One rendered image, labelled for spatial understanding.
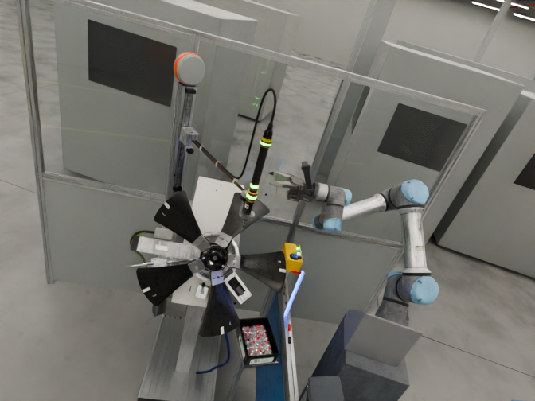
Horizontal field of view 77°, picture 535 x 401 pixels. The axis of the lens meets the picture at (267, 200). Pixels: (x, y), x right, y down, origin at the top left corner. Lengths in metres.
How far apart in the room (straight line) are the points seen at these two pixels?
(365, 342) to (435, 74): 2.82
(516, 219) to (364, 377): 3.83
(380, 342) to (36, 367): 2.08
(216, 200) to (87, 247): 1.23
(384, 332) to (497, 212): 3.66
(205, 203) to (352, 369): 1.10
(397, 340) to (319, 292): 1.28
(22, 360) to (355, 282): 2.35
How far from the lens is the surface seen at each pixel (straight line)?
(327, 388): 1.31
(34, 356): 2.81
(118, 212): 2.52
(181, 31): 2.00
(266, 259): 1.70
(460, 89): 3.93
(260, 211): 1.65
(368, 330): 1.66
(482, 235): 5.25
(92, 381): 2.65
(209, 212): 1.89
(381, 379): 1.80
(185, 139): 1.87
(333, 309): 3.05
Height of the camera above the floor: 2.28
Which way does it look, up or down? 30 degrees down
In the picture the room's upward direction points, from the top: 17 degrees clockwise
